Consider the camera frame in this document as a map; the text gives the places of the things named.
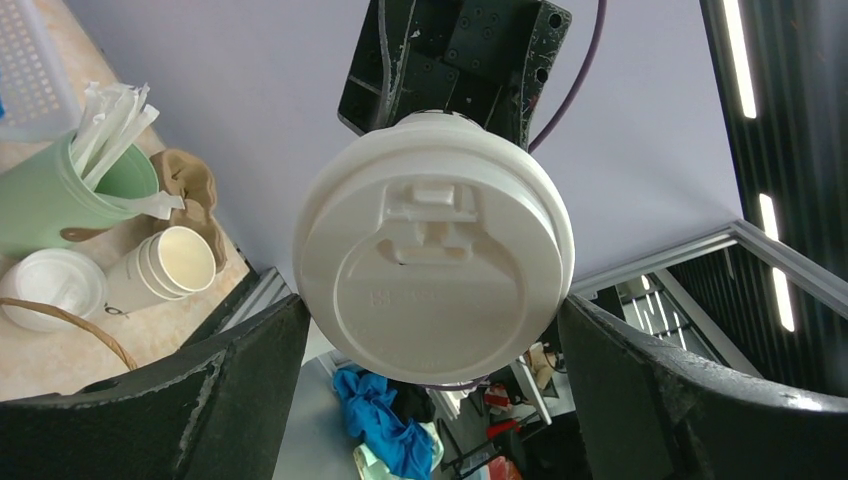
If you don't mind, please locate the green straw holder cup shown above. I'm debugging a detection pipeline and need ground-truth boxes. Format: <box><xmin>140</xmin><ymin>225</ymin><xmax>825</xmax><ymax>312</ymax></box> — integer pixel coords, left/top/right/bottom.
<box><xmin>1</xmin><ymin>131</ymin><xmax>160</xmax><ymax>258</ymax></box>

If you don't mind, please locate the white plastic basket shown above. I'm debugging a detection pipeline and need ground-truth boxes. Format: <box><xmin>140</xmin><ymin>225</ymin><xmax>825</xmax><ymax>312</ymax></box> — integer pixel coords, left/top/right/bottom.
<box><xmin>1</xmin><ymin>0</ymin><xmax>81</xmax><ymax>143</ymax></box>

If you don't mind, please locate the stack of white lids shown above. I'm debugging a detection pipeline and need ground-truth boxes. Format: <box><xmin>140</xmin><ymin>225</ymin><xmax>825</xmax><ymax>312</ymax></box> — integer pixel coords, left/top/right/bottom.
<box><xmin>1</xmin><ymin>249</ymin><xmax>107</xmax><ymax>319</ymax></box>

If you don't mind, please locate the brown cardboard cup carrier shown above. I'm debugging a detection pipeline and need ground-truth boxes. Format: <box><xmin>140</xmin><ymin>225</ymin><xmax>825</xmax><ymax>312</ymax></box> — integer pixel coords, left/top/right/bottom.
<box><xmin>150</xmin><ymin>148</ymin><xmax>227</xmax><ymax>273</ymax></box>

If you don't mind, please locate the brown paper bag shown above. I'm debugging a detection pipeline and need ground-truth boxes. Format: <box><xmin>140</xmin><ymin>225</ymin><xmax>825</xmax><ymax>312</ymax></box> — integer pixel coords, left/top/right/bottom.
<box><xmin>1</xmin><ymin>297</ymin><xmax>138</xmax><ymax>371</ymax></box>

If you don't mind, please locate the white cup lid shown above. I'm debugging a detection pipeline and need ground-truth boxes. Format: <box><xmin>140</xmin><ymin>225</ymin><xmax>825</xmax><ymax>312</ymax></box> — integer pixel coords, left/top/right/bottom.
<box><xmin>292</xmin><ymin>110</ymin><xmax>575</xmax><ymax>385</ymax></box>

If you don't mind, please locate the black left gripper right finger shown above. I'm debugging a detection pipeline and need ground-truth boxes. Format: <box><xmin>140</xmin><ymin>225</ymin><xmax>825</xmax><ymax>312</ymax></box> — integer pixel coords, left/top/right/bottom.
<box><xmin>557</xmin><ymin>296</ymin><xmax>847</xmax><ymax>479</ymax></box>

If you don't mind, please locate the stack of paper cups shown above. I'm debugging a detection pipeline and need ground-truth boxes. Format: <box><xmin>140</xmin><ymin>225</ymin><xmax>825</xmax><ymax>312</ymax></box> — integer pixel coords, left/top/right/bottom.
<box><xmin>104</xmin><ymin>226</ymin><xmax>217</xmax><ymax>316</ymax></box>

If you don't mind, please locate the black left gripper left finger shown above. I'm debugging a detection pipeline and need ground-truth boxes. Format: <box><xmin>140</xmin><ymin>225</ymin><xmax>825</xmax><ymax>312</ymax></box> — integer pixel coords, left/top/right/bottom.
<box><xmin>1</xmin><ymin>295</ymin><xmax>310</xmax><ymax>479</ymax></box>

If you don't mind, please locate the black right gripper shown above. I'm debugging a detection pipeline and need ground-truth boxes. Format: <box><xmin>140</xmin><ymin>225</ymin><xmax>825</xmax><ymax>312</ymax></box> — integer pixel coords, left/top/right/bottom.
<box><xmin>338</xmin><ymin>0</ymin><xmax>572</xmax><ymax>148</ymax></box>

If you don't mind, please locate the blue cloth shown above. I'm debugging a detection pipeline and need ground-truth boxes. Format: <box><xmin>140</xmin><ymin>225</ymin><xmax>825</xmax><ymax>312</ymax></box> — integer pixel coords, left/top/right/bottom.
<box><xmin>333</xmin><ymin>369</ymin><xmax>433</xmax><ymax>479</ymax></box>

